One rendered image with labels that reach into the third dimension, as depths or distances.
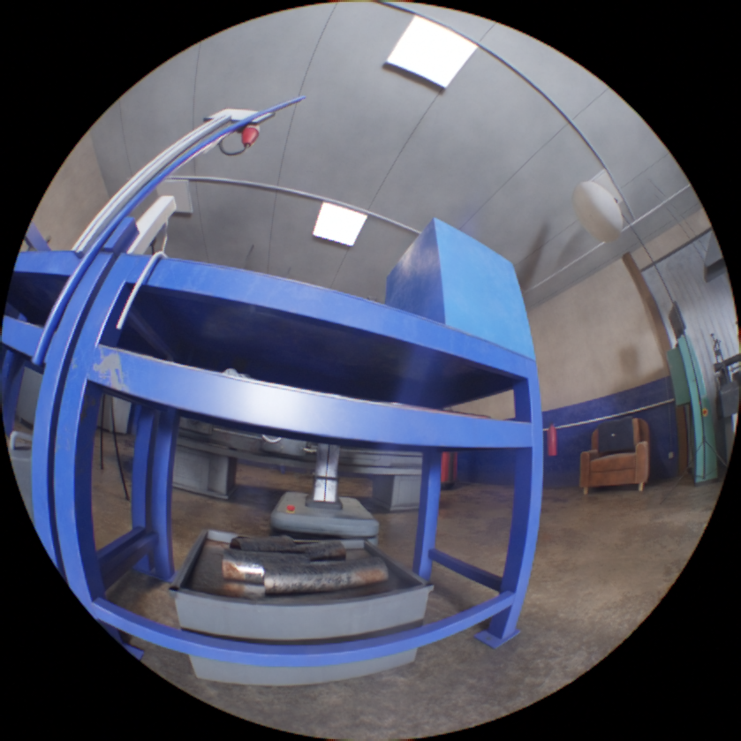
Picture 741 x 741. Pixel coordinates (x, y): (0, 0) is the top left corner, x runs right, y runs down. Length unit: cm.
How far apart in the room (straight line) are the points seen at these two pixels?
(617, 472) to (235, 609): 352
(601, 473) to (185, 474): 445
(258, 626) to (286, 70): 331
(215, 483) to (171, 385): 205
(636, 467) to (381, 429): 326
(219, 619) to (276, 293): 60
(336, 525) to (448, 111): 330
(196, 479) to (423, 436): 222
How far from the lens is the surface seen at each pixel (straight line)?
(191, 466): 246
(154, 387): 42
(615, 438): 382
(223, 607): 53
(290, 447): 223
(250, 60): 311
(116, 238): 64
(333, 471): 143
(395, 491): 270
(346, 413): 38
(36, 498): 64
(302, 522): 120
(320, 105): 293
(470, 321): 61
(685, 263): 487
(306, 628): 57
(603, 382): 444
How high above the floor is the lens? 59
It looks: 19 degrees up
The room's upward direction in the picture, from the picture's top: 5 degrees clockwise
